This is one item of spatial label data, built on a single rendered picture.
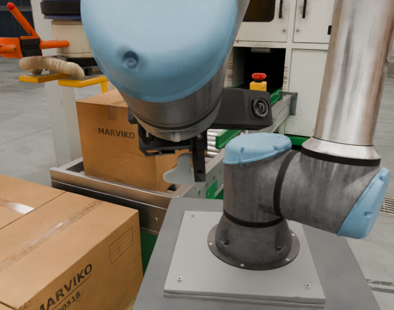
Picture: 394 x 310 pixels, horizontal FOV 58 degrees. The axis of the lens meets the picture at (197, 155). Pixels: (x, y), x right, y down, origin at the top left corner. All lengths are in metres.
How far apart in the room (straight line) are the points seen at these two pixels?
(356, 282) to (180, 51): 0.77
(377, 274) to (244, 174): 1.57
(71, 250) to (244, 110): 1.03
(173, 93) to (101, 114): 1.38
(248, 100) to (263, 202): 0.38
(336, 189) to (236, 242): 0.27
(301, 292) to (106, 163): 1.12
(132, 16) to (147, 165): 1.35
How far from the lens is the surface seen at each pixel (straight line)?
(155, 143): 0.42
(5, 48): 1.20
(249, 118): 0.42
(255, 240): 0.83
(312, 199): 0.72
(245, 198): 0.79
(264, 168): 0.75
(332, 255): 0.96
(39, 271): 1.28
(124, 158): 1.60
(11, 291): 1.24
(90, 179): 1.69
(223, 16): 0.21
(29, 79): 1.40
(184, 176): 0.49
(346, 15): 0.73
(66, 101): 2.73
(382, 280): 2.21
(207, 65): 0.21
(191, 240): 0.92
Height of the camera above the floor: 1.30
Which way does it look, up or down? 21 degrees down
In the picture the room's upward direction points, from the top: straight up
